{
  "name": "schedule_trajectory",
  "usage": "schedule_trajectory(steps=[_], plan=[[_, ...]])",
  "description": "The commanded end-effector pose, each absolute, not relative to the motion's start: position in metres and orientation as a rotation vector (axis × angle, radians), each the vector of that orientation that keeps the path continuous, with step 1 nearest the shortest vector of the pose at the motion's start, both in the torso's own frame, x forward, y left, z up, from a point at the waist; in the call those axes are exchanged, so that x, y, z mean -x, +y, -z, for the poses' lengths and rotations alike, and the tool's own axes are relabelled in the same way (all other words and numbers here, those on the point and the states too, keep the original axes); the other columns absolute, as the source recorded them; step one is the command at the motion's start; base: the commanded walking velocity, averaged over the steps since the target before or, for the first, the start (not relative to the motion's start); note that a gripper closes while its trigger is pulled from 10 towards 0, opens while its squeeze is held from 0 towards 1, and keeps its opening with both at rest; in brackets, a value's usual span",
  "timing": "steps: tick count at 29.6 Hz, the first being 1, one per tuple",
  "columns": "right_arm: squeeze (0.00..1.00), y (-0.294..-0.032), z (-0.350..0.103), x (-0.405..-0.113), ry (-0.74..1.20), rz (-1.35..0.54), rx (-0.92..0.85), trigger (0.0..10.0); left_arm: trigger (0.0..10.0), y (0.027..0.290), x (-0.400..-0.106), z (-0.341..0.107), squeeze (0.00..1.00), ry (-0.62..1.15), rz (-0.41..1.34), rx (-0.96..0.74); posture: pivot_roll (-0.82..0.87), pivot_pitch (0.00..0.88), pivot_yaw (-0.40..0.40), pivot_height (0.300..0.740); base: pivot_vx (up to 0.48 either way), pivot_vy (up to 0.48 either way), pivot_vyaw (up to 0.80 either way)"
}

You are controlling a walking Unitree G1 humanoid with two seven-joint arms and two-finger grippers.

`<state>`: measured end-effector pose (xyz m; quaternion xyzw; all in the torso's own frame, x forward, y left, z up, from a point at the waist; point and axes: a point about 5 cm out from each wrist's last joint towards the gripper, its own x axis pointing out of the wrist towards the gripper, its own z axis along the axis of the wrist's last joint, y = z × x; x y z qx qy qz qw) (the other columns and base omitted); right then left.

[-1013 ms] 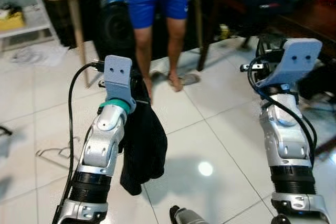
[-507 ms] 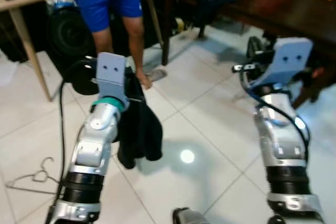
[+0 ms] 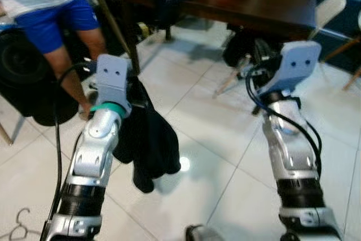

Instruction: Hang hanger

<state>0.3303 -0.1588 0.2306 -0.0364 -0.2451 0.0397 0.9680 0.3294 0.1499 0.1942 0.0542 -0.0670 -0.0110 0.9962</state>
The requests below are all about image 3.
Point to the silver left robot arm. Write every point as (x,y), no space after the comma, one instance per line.
(96,145)

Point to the person in blue shorts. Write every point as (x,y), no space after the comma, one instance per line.
(45,21)

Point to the dark wooden table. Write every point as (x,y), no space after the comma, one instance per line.
(254,4)

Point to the small white chair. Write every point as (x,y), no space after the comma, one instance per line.
(330,9)

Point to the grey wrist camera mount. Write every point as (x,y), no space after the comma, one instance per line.
(113,77)
(296,63)

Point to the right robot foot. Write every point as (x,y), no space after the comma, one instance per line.
(197,234)

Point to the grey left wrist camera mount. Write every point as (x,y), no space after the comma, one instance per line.
(113,77)

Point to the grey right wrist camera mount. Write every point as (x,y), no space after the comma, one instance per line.
(296,63)

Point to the black round bag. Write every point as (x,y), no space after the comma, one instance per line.
(22,66)

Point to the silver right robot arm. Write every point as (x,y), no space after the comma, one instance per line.
(287,150)

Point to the black garment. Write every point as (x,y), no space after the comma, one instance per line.
(149,139)

